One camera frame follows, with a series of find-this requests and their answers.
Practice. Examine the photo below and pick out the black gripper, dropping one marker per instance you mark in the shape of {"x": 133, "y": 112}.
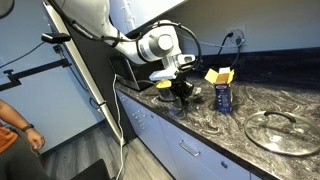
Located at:
{"x": 182, "y": 88}

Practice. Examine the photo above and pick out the person's bare forearm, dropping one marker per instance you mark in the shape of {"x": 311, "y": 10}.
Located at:
{"x": 11, "y": 115}

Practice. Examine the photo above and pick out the pale yellow pot contents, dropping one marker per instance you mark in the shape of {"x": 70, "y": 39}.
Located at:
{"x": 163, "y": 84}

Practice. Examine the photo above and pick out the person's bare hand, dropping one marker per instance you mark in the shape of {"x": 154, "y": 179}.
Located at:
{"x": 36, "y": 138}

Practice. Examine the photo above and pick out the blue pasta box yellow flaps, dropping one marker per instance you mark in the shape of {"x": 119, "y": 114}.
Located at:
{"x": 223, "y": 96}

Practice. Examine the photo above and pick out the white base cabinet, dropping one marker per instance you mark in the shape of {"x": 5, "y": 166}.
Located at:
{"x": 160, "y": 140}

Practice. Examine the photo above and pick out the small silver cabinet knob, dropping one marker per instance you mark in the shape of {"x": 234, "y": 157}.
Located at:
{"x": 224, "y": 164}

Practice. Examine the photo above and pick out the black board with silver edge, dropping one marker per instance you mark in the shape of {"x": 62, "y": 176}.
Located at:
{"x": 93, "y": 73}

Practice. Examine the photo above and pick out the black case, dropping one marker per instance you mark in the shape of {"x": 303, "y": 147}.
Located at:
{"x": 93, "y": 171}

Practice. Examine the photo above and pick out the black wrist watch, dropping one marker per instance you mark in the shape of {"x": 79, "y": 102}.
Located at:
{"x": 28, "y": 127}

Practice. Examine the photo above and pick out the dark trousers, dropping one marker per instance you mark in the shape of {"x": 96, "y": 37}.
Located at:
{"x": 20, "y": 163}

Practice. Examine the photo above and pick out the orange shirt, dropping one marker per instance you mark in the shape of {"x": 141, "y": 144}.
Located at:
{"x": 6, "y": 138}

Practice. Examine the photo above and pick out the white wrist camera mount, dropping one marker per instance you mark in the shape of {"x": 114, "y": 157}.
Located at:
{"x": 161, "y": 75}

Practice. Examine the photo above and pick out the white wall outlet plate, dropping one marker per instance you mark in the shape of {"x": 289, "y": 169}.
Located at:
{"x": 243, "y": 31}

